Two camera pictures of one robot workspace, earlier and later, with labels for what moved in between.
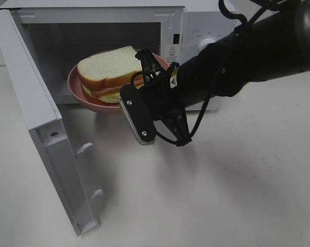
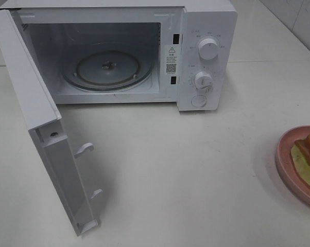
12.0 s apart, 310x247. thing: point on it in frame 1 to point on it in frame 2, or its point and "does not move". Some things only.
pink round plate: x=78 y=91 to x=286 y=172
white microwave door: x=60 y=156 does not move
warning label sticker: x=171 y=54 does not move
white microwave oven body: x=59 y=33 does not move
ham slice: x=113 y=89 to x=309 y=154
